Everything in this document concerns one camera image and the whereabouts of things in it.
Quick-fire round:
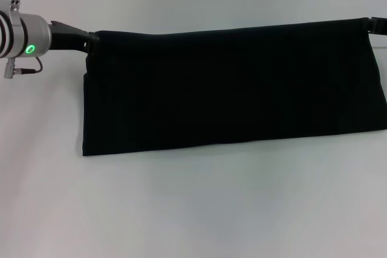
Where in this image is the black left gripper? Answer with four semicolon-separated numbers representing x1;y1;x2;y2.
50;20;102;56

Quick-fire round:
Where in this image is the black t-shirt with white print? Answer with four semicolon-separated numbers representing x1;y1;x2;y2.
81;17;387;158

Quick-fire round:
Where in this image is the left gripper cable silver plug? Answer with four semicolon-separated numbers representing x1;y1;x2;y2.
3;56;43;79

